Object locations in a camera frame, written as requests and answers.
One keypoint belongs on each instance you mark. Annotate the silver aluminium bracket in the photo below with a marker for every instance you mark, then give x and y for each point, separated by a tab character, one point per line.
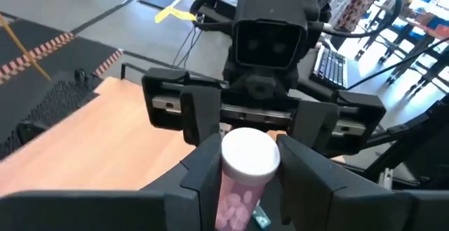
386	180

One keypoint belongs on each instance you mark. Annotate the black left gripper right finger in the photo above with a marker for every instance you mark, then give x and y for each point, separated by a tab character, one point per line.
350	211

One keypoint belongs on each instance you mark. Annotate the pink pill bottle white cap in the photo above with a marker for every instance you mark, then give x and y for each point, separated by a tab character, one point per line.
245	160

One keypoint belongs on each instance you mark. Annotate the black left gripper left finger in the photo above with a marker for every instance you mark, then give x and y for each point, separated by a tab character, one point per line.
105	211

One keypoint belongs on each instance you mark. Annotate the patterned cloth cover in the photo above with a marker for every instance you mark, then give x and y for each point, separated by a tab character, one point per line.
358	3

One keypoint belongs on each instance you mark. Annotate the black computer keyboard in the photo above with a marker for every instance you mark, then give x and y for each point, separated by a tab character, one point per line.
331	69

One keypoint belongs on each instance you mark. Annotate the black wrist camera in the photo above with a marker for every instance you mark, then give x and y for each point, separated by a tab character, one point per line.
270	41

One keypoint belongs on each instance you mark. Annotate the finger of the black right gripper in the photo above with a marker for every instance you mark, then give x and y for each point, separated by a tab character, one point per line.
312	124
200	115

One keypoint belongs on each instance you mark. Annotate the black perforated panel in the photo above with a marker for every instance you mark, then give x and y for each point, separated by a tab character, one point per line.
45	111

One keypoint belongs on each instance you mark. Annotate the yellow tape piece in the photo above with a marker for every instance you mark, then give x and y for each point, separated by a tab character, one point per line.
168	13

